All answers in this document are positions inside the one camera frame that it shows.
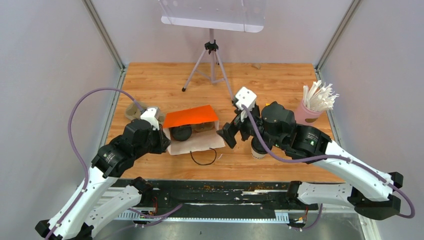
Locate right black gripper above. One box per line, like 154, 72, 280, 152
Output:
216, 103, 284, 149

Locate black cup lid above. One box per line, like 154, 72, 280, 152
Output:
170, 124, 193, 142

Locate orange paper bag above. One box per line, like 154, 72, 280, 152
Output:
162, 104, 226, 166

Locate cardboard cup carrier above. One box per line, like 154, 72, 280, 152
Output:
124, 102, 166, 124
191, 121, 215, 133

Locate white paper cup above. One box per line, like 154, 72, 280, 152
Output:
250, 137, 268, 159

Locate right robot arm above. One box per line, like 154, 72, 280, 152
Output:
217, 102, 403, 221

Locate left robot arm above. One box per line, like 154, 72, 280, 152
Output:
35, 117, 171, 240

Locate tripod stand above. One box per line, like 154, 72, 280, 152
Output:
181, 28, 234, 101

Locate pink straw holder cup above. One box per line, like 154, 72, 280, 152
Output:
294, 101, 323, 126

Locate white wrapped straws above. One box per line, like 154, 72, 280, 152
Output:
301, 80, 340, 112

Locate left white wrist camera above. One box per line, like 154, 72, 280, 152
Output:
140, 106, 160, 131

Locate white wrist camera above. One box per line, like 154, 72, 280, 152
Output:
140, 106, 160, 131
234, 86, 257, 122

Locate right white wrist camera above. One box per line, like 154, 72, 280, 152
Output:
234, 86, 257, 122

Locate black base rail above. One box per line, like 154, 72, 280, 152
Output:
109, 178, 342, 221

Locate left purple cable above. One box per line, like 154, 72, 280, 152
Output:
44, 87, 147, 240

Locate purple cable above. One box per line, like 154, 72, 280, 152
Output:
241, 104, 416, 220
44, 87, 147, 240

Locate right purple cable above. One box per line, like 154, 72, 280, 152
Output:
241, 104, 416, 220

